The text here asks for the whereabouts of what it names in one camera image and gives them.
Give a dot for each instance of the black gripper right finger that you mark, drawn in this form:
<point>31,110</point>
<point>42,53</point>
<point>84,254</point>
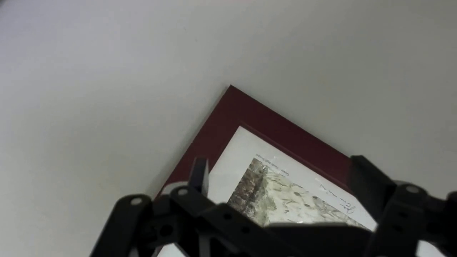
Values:
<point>408,218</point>

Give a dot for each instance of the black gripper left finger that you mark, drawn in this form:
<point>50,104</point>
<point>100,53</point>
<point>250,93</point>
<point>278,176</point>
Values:
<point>142,223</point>

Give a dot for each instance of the red framed painting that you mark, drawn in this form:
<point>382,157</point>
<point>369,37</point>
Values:
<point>265,137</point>

